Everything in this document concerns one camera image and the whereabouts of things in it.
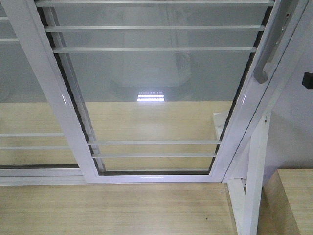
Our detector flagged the white framed sliding glass door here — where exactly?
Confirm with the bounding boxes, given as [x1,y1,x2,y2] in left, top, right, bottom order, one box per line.
[0,0,313,183]

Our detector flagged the grey curved door handle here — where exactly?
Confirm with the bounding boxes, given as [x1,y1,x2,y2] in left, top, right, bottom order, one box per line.
[253,0,298,84]

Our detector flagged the black robot part at edge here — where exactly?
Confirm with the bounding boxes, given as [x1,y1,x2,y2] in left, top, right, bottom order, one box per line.
[302,72,313,90]

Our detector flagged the light plywood base board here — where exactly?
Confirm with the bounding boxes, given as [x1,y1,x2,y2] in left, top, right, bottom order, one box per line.
[0,184,237,235]

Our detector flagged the white framed fixed glass panel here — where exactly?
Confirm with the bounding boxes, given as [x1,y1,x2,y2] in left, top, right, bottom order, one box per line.
[0,0,99,186]

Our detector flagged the light wooden box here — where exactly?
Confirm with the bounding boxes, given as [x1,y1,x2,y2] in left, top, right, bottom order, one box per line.
[264,169,313,235]

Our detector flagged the white triangular support bracket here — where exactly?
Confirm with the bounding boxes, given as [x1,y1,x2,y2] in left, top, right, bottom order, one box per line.
[227,111,271,235]

